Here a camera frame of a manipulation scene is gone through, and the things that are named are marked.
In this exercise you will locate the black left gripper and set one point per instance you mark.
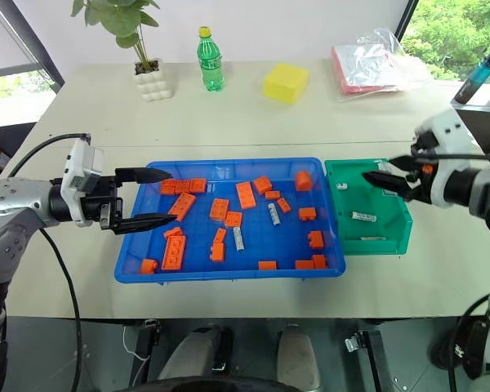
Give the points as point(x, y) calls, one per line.
point(102, 202)

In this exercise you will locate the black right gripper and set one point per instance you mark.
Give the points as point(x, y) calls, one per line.
point(424, 188)

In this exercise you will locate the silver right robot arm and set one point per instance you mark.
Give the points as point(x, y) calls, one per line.
point(488, 185)

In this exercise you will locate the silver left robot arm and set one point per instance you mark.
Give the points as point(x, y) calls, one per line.
point(8, 200)

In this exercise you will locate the grey brick in bin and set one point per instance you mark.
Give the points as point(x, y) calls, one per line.
point(364, 216)

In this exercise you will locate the green plastic bin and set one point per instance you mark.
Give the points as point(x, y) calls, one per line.
point(375, 228)

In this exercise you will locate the blue plastic bin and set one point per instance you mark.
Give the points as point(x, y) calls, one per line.
point(228, 277)

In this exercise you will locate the silver battery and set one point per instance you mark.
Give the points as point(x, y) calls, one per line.
point(342, 187)
point(382, 166)
point(371, 238)

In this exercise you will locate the long orange toy brick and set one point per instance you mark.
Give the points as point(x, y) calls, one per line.
point(246, 195)
point(182, 206)
point(174, 253)

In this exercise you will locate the small orange toy brick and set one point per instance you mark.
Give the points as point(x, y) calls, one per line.
point(273, 195)
point(283, 205)
point(220, 236)

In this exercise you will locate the rounded orange toy block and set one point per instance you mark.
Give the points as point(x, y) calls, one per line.
point(304, 181)

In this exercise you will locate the grey metal box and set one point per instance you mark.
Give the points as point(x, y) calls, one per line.
point(484, 122)

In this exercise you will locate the grey brick in tray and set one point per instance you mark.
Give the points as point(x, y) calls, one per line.
point(239, 239)
point(273, 214)

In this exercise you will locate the clear bag with pink sheets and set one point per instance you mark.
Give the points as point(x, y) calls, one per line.
point(371, 69)

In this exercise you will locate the white bubble plant pot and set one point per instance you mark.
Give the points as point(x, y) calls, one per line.
point(155, 83)

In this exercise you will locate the blue water bottle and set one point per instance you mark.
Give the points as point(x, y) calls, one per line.
point(475, 77)

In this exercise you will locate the yellow box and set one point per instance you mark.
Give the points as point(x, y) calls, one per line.
point(286, 83)

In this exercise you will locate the black table caster leg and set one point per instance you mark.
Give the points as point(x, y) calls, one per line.
point(367, 355)
point(147, 343)

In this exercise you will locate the green plastic soda bottle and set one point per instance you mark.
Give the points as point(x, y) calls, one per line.
point(211, 61)

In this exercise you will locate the grey robot foot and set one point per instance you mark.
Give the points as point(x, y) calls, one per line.
point(196, 351)
point(296, 355)

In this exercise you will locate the green leafy plant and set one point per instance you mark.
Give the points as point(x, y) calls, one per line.
point(118, 16)

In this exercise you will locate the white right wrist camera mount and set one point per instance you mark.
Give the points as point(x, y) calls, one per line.
point(449, 130)

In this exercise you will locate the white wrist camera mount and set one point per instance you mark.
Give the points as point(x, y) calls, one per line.
point(83, 163)
point(449, 130)

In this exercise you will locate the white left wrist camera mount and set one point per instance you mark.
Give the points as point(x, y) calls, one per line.
point(83, 163)

